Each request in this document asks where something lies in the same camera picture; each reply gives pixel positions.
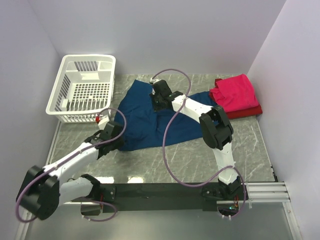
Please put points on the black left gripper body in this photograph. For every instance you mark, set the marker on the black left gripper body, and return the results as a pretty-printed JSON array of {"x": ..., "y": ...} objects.
[{"x": 117, "y": 143}]

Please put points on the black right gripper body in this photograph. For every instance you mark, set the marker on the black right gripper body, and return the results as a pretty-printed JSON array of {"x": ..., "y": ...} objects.
[{"x": 157, "y": 104}]

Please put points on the blue t shirt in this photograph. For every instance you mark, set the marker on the blue t shirt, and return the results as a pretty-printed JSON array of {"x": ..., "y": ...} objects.
[{"x": 145, "y": 128}]

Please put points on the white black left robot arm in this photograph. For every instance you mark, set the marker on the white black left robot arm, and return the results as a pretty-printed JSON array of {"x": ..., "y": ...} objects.
[{"x": 46, "y": 188}]

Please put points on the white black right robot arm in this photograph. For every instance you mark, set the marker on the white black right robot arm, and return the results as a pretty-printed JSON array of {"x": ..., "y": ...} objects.
[{"x": 217, "y": 133}]

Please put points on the white plastic basket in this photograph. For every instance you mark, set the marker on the white plastic basket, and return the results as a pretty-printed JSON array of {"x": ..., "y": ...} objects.
[{"x": 83, "y": 86}]

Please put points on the pink folded t shirt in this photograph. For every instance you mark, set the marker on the pink folded t shirt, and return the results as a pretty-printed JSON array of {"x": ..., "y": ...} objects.
[{"x": 237, "y": 92}]

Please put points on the black base beam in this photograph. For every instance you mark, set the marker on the black base beam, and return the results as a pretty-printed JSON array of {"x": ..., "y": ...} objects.
[{"x": 167, "y": 196}]

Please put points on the red folded t shirt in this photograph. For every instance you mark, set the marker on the red folded t shirt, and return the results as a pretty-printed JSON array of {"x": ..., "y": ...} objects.
[{"x": 247, "y": 112}]

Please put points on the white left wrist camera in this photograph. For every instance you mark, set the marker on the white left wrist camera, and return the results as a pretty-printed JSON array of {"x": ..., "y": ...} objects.
[{"x": 102, "y": 121}]

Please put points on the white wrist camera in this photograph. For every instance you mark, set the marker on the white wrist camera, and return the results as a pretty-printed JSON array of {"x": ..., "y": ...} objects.
[
  {"x": 154, "y": 80},
  {"x": 102, "y": 121}
]

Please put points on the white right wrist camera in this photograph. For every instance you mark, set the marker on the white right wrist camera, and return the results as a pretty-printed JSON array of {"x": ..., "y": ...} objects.
[{"x": 154, "y": 80}]

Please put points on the aluminium rail frame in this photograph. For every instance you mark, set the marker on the aluminium rail frame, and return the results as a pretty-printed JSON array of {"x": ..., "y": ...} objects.
[{"x": 258, "y": 192}]

